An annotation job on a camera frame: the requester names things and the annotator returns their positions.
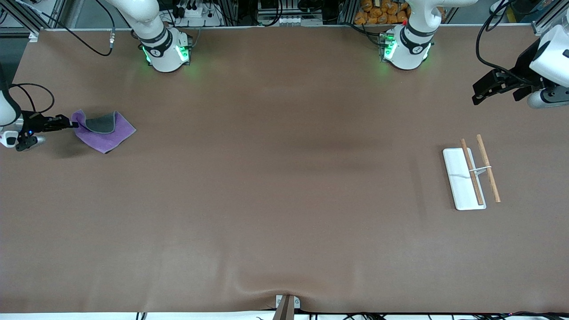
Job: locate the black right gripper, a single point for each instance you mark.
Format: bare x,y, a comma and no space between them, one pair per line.
34,123

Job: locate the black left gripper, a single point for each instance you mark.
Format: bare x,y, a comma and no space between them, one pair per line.
523,66

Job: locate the purple and grey towel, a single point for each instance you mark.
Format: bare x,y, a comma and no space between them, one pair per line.
104,135

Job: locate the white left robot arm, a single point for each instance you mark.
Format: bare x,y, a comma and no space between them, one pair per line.
411,46

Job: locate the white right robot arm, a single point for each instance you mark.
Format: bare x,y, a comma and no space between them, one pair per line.
166,49

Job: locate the white rack with wooden rods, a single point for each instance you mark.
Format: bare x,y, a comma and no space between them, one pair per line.
460,178

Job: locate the bag of orange items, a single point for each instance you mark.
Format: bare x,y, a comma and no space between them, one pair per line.
382,12

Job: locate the white power strip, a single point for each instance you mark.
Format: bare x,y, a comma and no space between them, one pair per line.
198,15

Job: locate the white connector block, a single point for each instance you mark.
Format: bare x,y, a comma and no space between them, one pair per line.
300,21

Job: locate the aluminium frame post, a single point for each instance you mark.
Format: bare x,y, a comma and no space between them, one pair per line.
549,22
33,15

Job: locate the grey metal table bracket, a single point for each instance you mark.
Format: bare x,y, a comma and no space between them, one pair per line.
287,306

